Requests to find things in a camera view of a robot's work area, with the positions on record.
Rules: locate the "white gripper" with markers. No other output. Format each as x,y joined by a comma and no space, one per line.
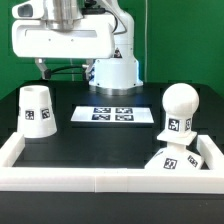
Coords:
58,29

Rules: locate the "white lamp shade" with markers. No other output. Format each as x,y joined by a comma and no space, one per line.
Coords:
36,118

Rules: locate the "white lamp bulb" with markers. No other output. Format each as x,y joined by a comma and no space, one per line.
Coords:
180,101

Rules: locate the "white lamp base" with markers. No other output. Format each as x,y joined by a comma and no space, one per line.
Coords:
175,155

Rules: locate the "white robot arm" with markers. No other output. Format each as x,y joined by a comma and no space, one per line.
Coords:
119,74

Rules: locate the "white marker tag plate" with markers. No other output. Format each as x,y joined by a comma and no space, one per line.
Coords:
112,114

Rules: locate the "white U-shaped fence frame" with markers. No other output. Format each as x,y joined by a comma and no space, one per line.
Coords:
14,178

